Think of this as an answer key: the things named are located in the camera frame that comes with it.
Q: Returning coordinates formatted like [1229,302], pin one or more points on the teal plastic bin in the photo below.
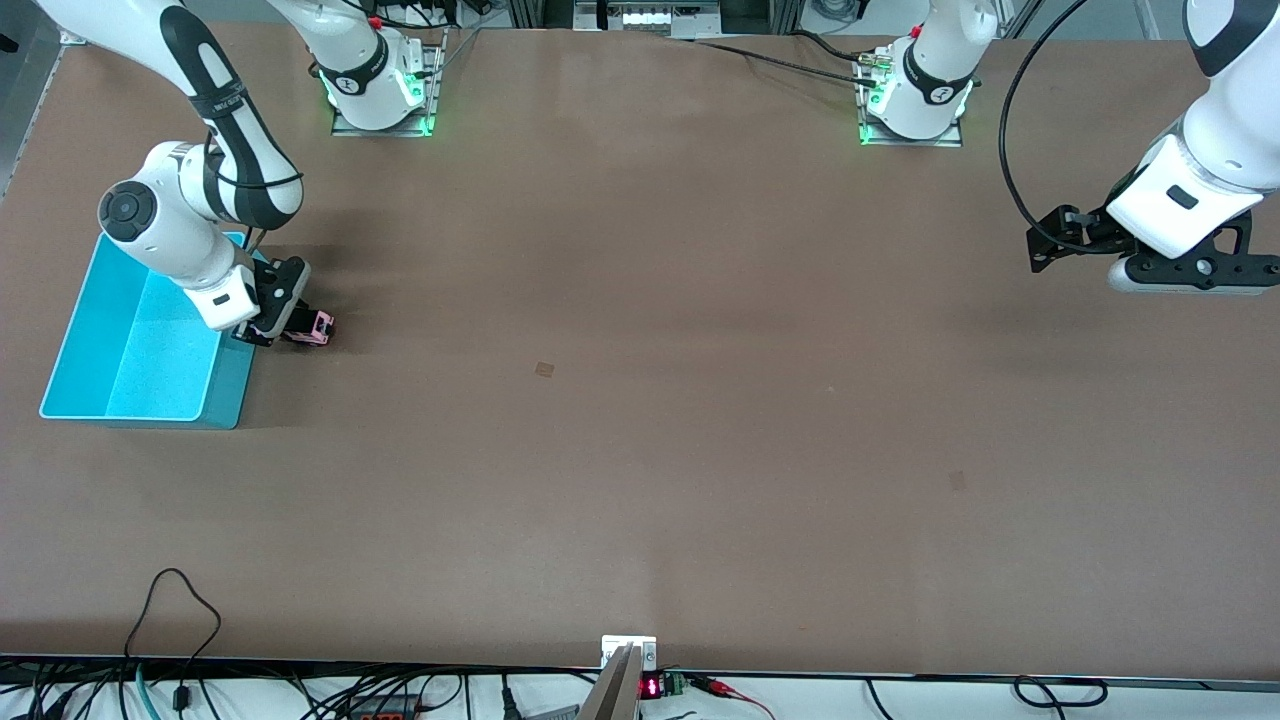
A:
[150,370]

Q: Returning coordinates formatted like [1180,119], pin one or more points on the pink toy jeep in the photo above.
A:
[312,328]

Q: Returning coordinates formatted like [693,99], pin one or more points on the small metal mounting bracket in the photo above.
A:
[615,645]

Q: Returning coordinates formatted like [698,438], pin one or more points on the black power strip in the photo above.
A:
[385,710]

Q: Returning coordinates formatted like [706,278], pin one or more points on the red digit display module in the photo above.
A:
[655,687]

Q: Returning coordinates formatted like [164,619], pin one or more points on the black power plug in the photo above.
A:
[508,700]

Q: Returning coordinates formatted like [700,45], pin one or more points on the metal corner bracket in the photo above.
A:
[72,38]

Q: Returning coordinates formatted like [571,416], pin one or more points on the aluminium bar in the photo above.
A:
[610,695]

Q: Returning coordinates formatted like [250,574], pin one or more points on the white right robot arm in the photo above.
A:
[190,230]

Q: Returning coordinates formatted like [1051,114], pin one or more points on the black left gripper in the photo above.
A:
[1098,231]

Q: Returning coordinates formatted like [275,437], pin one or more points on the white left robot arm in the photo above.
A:
[1230,110]

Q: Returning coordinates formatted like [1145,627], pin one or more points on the aluminium frame with lights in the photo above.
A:
[645,18]

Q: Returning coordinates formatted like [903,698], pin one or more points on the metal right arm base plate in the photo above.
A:
[435,70]

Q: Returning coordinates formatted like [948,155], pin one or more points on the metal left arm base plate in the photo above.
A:
[940,142]

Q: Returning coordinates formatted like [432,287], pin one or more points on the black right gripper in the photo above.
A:
[279,291]

